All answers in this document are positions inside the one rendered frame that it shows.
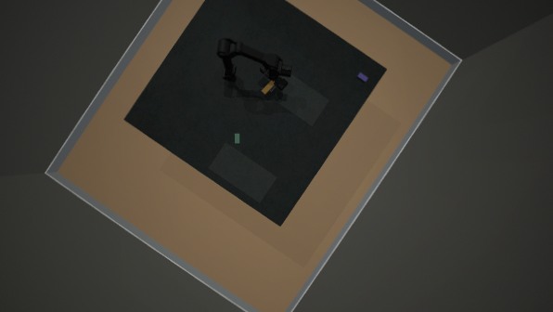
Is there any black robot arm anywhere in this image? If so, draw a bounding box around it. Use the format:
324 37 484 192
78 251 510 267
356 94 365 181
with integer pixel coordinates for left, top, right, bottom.
216 38 292 84

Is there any brown rectangular bar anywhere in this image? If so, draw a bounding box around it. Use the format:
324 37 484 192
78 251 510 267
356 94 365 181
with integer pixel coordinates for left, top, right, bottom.
262 80 275 95

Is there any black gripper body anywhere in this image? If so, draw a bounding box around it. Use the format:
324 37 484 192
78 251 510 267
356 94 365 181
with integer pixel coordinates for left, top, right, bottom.
260 65 288 90

